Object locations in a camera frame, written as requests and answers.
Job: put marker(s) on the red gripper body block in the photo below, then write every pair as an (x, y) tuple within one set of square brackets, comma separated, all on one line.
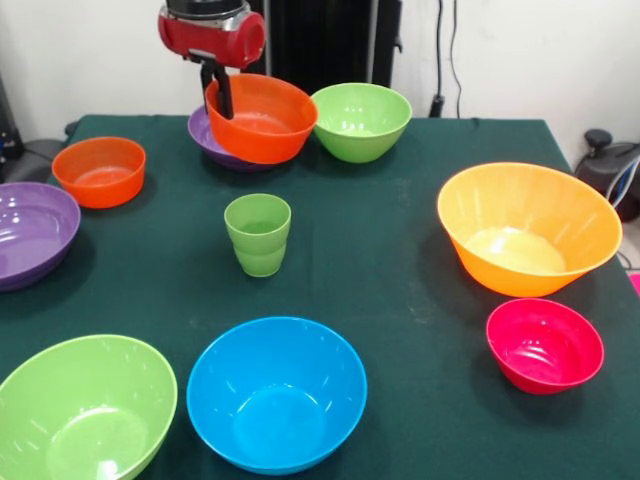
[(215, 42)]

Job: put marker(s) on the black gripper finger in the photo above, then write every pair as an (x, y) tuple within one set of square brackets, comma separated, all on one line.
[(225, 97), (207, 77)]

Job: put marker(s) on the red-orange bowl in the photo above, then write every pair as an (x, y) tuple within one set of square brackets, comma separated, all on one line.
[(265, 130), (100, 175)]

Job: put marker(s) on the green cup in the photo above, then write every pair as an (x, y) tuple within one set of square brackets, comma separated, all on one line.
[(257, 240)]

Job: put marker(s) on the purple bowl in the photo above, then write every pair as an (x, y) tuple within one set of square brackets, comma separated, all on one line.
[(30, 235), (200, 132)]

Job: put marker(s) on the blue bowl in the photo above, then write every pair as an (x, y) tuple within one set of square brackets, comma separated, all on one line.
[(277, 400)]

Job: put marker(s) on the small green bowl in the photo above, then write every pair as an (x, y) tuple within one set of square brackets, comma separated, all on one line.
[(360, 135)]

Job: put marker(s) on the black grey base foot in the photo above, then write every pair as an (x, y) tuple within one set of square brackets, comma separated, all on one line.
[(605, 170), (30, 160)]

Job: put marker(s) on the dark green table cloth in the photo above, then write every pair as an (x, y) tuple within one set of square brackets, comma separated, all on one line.
[(375, 280)]

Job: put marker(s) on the large orange bowl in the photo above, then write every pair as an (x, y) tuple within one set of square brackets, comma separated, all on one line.
[(525, 235)]

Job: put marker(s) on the large green bowl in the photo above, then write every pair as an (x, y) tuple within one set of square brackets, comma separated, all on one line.
[(85, 410)]

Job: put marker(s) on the pink bowl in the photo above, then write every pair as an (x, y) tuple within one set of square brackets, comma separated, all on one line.
[(545, 350)]

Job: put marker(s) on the black pedestal column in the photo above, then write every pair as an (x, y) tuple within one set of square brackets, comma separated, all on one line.
[(320, 45)]

